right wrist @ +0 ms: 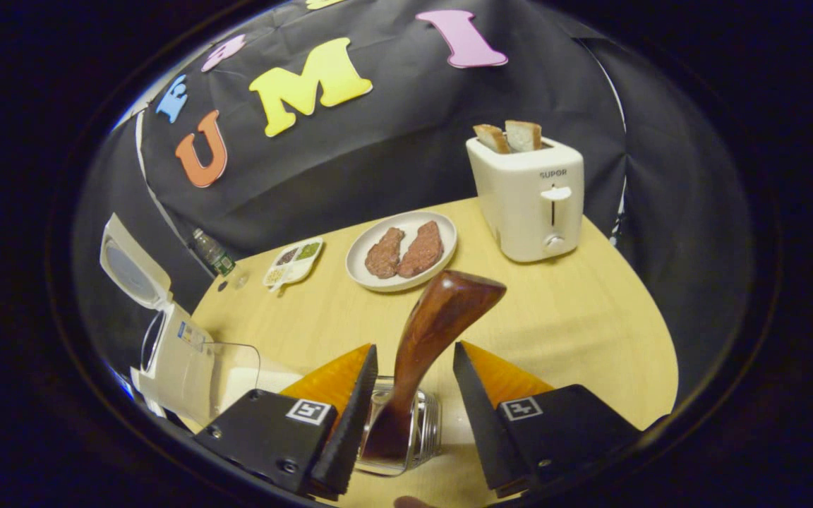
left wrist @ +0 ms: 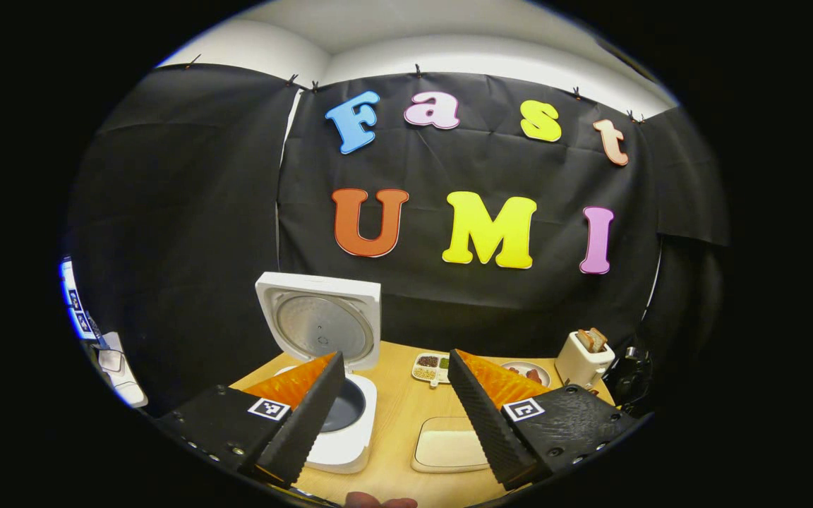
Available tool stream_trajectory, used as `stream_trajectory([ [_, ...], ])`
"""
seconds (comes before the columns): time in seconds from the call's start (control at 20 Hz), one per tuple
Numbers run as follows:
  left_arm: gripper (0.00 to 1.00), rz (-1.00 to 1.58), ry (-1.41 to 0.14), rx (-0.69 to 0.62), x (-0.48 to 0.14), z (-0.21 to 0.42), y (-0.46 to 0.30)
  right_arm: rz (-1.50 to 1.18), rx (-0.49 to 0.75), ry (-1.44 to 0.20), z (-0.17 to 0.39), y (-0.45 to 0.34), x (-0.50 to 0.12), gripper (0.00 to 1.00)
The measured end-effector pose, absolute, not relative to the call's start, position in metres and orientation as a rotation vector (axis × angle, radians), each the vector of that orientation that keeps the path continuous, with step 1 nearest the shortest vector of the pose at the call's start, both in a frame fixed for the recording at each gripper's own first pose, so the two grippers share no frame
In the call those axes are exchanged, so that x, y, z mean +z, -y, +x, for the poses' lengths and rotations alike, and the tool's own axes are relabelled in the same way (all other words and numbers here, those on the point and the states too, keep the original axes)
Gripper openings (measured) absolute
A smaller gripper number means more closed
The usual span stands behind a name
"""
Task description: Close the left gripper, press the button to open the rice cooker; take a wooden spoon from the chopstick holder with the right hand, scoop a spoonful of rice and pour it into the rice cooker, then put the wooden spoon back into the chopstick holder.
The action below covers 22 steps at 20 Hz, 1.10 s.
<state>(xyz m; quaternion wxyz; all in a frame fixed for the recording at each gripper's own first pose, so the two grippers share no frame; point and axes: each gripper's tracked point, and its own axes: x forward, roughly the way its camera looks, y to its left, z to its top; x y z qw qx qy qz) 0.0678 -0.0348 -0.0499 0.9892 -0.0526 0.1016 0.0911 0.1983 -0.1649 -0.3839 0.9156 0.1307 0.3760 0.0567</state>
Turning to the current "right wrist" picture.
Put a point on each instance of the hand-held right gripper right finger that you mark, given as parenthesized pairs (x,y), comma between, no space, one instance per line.
(484,430)

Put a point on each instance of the brown meat piece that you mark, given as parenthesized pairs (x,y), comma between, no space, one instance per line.
(384,254)
(422,250)

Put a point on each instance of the wooden spoon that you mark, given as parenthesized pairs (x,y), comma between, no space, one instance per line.
(435,324)

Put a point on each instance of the clear plastic water bottle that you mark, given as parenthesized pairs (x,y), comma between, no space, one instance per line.
(212,254)

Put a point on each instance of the white divided dish of beans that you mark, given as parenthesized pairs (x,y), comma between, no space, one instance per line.
(293,262)

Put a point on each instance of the white rice cooker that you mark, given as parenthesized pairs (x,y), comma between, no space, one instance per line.
(181,367)

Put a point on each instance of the white toaster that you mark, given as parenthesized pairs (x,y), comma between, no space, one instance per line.
(519,212)

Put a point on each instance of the toasted bread slice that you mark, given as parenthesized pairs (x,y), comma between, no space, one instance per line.
(492,139)
(524,135)

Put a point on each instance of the clear box of rice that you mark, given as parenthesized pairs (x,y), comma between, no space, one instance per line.
(258,384)

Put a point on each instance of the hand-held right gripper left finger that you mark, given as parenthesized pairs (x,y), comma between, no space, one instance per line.
(350,437)

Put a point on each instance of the black backdrop cloth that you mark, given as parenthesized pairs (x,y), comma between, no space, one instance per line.
(378,162)

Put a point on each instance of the white round plate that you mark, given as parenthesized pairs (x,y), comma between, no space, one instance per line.
(378,282)

